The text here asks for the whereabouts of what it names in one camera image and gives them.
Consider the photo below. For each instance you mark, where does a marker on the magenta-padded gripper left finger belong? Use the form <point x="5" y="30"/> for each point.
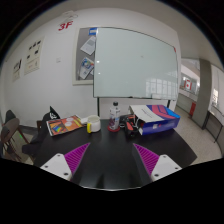
<point x="56" y="165"/>

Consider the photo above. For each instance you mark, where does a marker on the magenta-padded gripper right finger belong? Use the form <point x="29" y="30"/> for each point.
<point x="166" y="165"/>

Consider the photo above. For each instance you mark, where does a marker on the clear black-capped water bottle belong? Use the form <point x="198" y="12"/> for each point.
<point x="114" y="116"/>

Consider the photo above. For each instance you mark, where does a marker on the orange colourful booklet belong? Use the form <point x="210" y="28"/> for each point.
<point x="65" y="125"/>

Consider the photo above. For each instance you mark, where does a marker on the blue and white cardboard box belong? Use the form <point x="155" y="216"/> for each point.
<point x="160" y="121"/>

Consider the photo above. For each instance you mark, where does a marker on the black skull flag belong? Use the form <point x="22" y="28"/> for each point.
<point x="51" y="115"/>

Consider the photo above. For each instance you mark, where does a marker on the black and red hand tool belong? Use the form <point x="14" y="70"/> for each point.
<point x="130" y="126"/>

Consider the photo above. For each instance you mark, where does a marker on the dark wooden chair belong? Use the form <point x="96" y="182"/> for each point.
<point x="8" y="130"/>

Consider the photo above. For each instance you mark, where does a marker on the flat round red coaster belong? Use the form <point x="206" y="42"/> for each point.
<point x="110" y="130"/>

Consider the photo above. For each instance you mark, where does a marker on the large whiteboard on stand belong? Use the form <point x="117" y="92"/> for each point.
<point x="133" y="63"/>

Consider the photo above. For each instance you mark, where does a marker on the grey pin board with papers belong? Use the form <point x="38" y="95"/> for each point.
<point x="83" y="56"/>

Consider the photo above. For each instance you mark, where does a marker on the small white wall poster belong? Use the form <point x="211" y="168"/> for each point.
<point x="17" y="70"/>

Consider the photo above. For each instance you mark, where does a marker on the large white wall poster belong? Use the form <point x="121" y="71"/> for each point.
<point x="33" y="56"/>

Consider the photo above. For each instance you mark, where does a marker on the red wall floor sign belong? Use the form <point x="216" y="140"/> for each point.
<point x="65" y="26"/>

